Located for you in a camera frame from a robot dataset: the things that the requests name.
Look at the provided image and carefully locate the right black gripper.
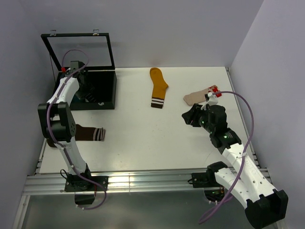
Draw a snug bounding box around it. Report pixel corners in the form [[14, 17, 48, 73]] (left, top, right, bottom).
[[182, 103, 214, 134]]

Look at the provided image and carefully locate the black white striped ankle sock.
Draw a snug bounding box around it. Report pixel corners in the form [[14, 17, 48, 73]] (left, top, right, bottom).
[[84, 93, 97, 103]]

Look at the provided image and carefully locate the beige red reindeer sock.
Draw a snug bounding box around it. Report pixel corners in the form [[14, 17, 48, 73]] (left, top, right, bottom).
[[183, 85, 220, 106]]

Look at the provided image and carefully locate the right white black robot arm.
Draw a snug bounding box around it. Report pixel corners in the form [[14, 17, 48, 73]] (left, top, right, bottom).
[[182, 104, 288, 229]]

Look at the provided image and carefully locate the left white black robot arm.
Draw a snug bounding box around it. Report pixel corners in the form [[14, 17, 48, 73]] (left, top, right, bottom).
[[38, 61, 107, 192]]

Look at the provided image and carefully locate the black glass-lid display box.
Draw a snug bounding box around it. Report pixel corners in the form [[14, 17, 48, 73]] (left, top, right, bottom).
[[41, 32, 117, 111]]

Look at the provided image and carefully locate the brown pink striped sock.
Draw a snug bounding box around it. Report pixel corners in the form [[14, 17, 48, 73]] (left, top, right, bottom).
[[53, 124, 106, 142]]

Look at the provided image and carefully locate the mustard yellow striped sock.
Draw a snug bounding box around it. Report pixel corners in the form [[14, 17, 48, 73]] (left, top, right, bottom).
[[150, 67, 169, 109]]

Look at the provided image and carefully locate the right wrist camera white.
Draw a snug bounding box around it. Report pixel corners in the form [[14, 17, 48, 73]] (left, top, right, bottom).
[[201, 92, 218, 110]]

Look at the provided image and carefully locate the aluminium mounting rail frame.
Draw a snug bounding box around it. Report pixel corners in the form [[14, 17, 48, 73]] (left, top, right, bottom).
[[11, 68, 286, 229]]

